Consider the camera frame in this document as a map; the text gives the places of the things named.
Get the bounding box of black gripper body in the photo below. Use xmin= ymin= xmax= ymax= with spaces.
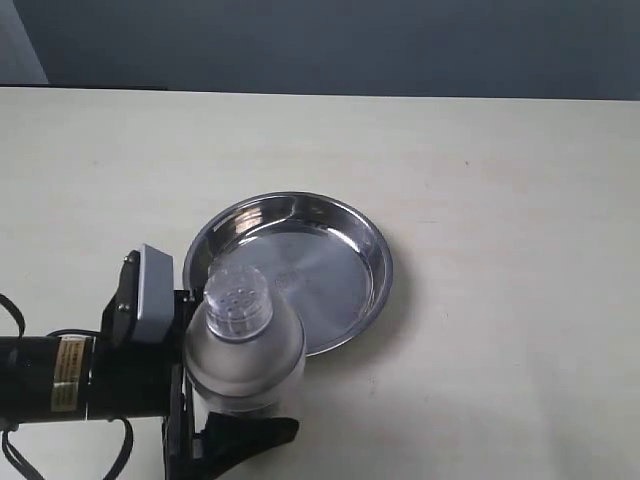
xmin=87 ymin=249 xmax=195 ymax=479

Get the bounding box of clear plastic shaker bottle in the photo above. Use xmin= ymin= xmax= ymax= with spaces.
xmin=184 ymin=266 xmax=306 ymax=419

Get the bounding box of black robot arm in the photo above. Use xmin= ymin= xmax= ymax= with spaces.
xmin=1 ymin=245 xmax=306 ymax=479

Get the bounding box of round stainless steel tray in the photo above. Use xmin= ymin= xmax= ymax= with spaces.
xmin=182 ymin=191 xmax=394 ymax=356

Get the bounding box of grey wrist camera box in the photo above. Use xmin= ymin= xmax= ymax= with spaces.
xmin=132 ymin=244 xmax=174 ymax=344

